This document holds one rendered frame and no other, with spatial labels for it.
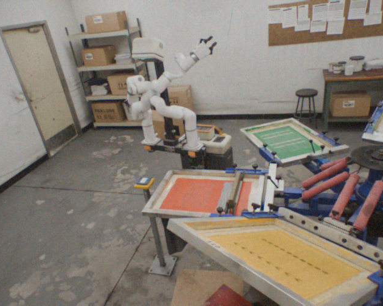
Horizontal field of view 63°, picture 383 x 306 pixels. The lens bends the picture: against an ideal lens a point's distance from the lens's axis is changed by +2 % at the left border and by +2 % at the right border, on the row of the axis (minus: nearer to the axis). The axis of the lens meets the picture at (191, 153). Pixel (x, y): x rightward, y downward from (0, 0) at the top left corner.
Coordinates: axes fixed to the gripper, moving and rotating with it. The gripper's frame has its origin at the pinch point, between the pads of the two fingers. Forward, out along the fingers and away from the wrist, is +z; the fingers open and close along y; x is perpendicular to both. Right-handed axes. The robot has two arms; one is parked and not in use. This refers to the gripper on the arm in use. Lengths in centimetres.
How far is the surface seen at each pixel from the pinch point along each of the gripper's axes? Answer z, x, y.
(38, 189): -303, -179, 77
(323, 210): -16, 98, 95
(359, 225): -9, 131, 69
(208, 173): -66, 30, 69
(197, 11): 47, -333, 95
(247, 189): -48, 61, 78
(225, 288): -74, 141, 26
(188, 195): -84, 49, 56
